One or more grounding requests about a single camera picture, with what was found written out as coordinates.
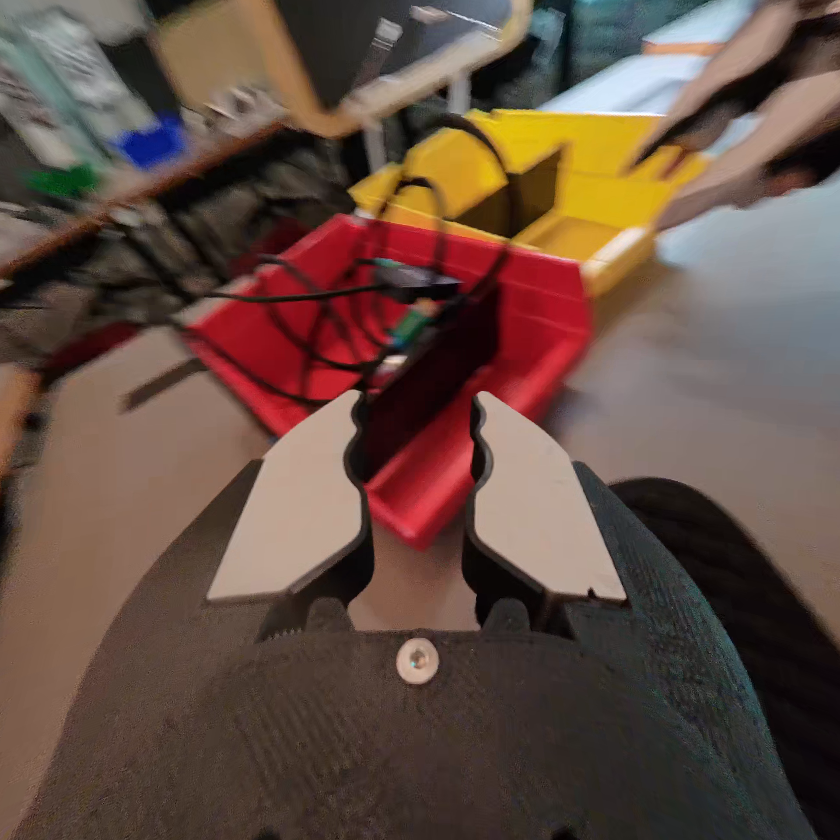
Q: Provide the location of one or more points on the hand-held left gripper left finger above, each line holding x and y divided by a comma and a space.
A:
295, 518

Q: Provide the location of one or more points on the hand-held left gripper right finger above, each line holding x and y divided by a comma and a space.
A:
538, 518

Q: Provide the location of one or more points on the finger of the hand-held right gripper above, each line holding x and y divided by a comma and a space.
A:
754, 157
728, 72

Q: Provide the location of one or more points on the red storage bin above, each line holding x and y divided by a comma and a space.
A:
538, 341

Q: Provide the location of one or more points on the yellow storage bin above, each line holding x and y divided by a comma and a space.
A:
590, 243

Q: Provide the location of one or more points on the dark grey usb hub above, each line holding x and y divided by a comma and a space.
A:
420, 283

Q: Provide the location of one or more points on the black bin divider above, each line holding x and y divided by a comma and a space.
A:
531, 190
433, 380

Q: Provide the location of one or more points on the long wooden desk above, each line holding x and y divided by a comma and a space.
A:
131, 197

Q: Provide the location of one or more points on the blue storage bin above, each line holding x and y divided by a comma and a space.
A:
151, 144

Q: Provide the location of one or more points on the white book stand dark board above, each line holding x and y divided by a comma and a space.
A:
328, 39

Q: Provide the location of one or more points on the green storage bin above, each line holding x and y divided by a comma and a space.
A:
62, 182

